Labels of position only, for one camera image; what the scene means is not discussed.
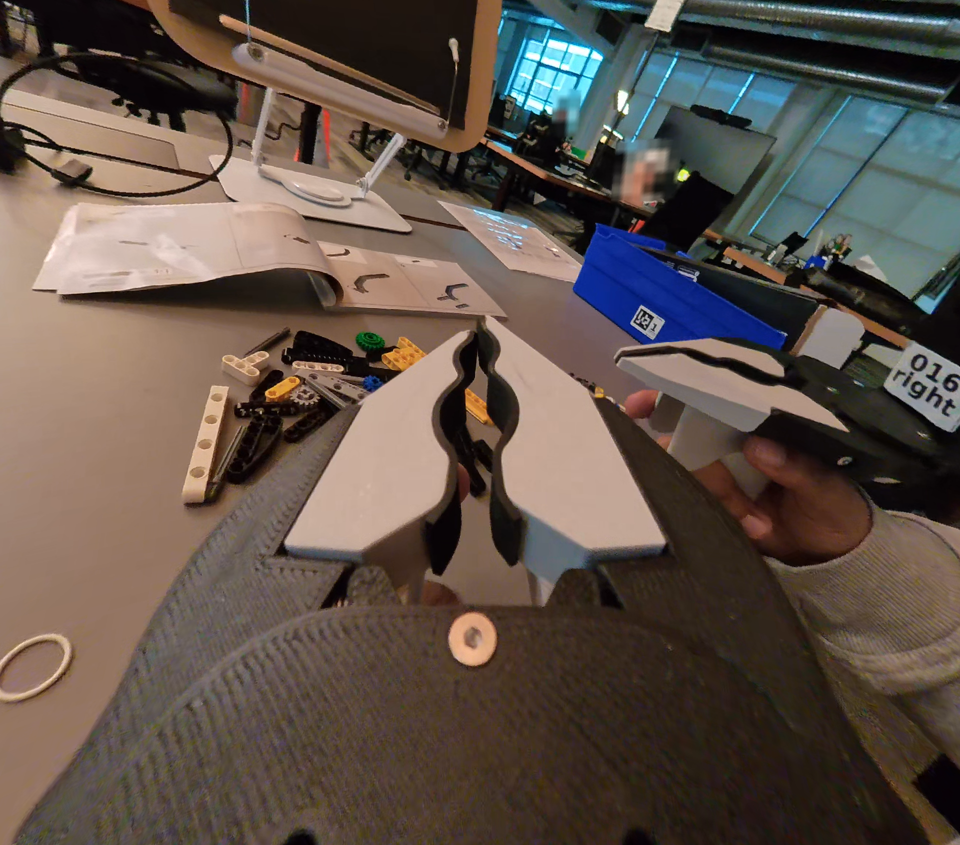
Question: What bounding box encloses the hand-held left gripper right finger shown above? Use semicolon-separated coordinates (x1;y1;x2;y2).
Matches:
477;318;670;608

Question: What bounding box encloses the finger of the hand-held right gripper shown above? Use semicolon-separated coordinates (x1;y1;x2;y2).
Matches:
615;357;850;435
613;337;798;383

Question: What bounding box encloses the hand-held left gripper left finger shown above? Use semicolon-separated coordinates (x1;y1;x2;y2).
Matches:
283;329;481;608

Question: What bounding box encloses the pile of large lego pieces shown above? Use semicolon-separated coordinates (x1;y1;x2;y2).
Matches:
182;326;496;506

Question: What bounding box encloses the person's right forearm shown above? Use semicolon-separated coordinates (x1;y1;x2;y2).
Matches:
768;503;960;845

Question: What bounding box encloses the person's right hand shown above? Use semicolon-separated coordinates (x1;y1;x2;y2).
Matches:
626;391;877;567

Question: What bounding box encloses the blue plastic bin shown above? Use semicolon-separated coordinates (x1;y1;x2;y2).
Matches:
572;224;789;351

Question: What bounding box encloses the large display screen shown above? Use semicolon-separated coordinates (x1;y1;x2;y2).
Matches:
652;104;778;216

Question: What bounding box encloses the black computer monitor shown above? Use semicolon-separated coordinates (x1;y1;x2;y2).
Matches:
586;144;628;188

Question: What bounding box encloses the printed paper sheet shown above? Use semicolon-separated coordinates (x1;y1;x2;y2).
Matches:
438;200;585;283

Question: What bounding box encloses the wooden office desk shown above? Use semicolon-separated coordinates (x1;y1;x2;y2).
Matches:
483;138;655;218

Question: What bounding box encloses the open instruction booklet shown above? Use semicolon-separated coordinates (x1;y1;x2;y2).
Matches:
33;201;508;320

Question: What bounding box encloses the white rubber band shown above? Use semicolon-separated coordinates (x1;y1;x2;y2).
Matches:
0;632;75;703

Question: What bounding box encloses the silver ventilation duct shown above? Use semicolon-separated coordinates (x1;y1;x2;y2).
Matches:
562;0;960;50

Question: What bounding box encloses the black cable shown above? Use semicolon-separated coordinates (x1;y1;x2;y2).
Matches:
0;51;236;198

